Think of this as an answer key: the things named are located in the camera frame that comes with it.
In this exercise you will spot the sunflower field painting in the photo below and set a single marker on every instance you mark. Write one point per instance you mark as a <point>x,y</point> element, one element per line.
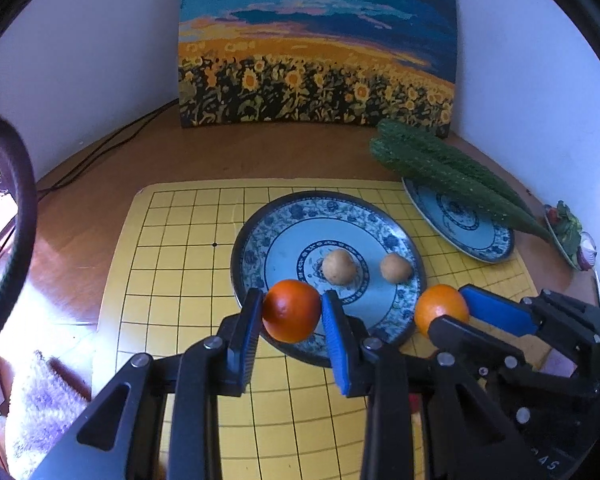
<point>315,45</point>

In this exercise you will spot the yellow grid mat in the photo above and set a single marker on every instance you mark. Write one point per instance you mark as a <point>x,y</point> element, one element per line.
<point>180,265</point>

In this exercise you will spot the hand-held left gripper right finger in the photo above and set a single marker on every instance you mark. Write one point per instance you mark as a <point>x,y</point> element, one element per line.
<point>337,347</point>

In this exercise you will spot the small dish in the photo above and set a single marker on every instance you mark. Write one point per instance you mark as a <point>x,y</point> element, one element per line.
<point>559,240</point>

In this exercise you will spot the purple onion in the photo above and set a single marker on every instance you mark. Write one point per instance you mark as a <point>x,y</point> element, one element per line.
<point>587,252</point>

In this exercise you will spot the oval blue floral plate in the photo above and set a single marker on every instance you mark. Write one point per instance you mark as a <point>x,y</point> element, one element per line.
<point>472,234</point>

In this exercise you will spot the green spiky cucumber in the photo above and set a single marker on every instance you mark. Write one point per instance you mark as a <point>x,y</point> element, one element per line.
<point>460,157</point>
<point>430,173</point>

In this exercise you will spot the light orange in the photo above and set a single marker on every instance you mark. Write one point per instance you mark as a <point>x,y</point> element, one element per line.
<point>437,305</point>

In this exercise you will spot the white fluffy rug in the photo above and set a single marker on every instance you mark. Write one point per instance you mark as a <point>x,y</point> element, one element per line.
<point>40,410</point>

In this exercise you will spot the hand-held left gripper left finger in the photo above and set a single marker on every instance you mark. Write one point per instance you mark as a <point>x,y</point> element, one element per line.
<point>246,345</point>

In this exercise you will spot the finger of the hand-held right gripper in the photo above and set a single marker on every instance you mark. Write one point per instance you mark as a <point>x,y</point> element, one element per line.
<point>500,312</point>
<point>460,335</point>

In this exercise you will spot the large blue floral plate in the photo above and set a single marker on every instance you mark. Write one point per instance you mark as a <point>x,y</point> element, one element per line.
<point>285,242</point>

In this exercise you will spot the dark orange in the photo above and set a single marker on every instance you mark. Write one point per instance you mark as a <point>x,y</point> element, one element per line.
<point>291,311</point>

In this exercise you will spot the small brown potato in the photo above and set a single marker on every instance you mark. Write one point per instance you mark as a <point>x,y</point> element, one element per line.
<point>338,266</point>
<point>396,267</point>

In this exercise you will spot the green leafy vegetable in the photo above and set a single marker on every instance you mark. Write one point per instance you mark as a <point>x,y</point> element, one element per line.
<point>566,225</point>

